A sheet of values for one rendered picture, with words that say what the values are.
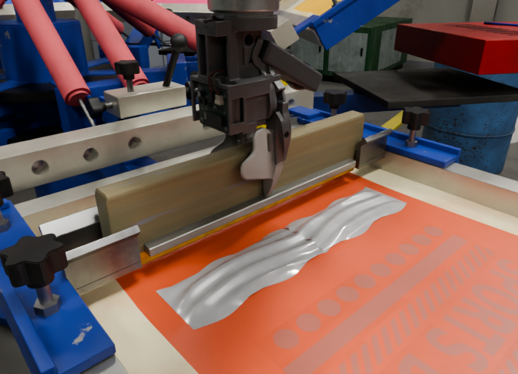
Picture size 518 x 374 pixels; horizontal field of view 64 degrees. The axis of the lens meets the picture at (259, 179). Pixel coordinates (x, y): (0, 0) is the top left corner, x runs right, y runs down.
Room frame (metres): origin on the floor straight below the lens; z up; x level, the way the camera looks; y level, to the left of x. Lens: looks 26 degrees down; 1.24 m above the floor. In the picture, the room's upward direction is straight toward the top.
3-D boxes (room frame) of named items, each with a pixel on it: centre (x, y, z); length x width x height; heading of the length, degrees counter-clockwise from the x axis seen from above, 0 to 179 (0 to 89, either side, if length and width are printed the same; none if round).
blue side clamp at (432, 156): (0.69, -0.19, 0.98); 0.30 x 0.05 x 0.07; 42
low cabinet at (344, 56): (6.56, -1.09, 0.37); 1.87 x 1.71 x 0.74; 55
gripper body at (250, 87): (0.47, 0.02, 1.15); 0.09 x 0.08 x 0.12; 132
